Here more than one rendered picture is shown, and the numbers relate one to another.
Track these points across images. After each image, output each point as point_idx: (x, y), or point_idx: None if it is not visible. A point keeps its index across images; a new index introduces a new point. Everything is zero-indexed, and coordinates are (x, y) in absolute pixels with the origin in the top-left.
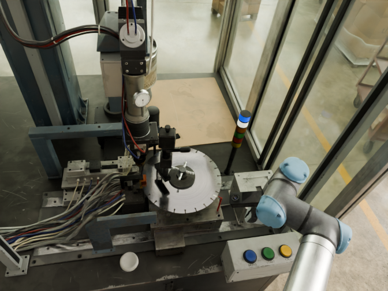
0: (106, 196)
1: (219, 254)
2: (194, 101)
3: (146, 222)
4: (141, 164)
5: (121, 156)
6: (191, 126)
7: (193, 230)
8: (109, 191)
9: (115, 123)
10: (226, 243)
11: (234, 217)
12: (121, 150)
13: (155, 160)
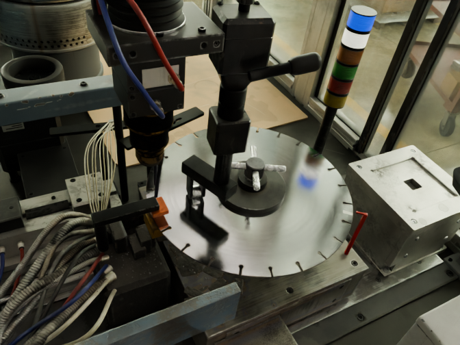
0: (61, 281)
1: None
2: (191, 68)
3: (209, 324)
4: (158, 157)
5: (74, 178)
6: (202, 109)
7: (300, 315)
8: (69, 265)
9: (44, 85)
10: (378, 326)
11: (367, 263)
12: (67, 170)
13: (169, 163)
